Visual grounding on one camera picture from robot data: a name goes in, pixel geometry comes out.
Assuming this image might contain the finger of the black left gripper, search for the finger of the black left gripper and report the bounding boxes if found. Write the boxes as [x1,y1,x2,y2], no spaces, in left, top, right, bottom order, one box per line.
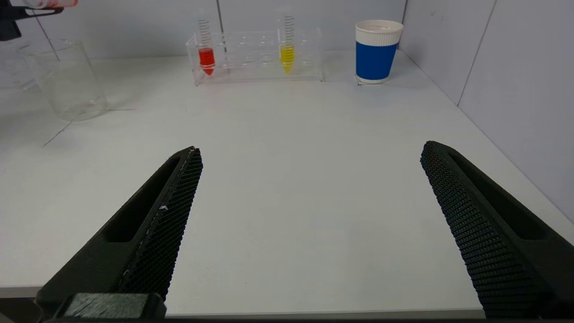
[0,5,64,41]

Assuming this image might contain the clear acrylic test tube rack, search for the clear acrylic test tube rack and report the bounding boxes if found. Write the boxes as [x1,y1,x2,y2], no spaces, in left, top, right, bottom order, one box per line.
[186,28,324,87]

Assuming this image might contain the test tube with red liquid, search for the test tube with red liquid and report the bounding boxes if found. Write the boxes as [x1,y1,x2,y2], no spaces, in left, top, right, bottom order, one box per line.
[196,9,217,76]

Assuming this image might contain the clear glass beaker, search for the clear glass beaker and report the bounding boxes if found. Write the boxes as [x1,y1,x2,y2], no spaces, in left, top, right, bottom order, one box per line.
[18,39,110,122]

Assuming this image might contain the test tube with orange liquid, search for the test tube with orange liquid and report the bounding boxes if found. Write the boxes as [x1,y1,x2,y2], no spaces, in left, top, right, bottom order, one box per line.
[22,0,79,9]

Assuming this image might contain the blue white paper cup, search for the blue white paper cup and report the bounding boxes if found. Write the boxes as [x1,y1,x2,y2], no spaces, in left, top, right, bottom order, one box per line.
[355,19,404,85]

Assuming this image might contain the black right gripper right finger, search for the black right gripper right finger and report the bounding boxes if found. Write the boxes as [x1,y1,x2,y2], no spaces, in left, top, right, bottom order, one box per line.
[420,140,574,320]

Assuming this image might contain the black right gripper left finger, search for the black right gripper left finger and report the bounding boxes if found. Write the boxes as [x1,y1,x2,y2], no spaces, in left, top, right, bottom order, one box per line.
[35,146,204,315]

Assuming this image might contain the test tube with yellow liquid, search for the test tube with yellow liquid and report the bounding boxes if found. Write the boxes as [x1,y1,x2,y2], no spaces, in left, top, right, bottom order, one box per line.
[277,7,296,74]

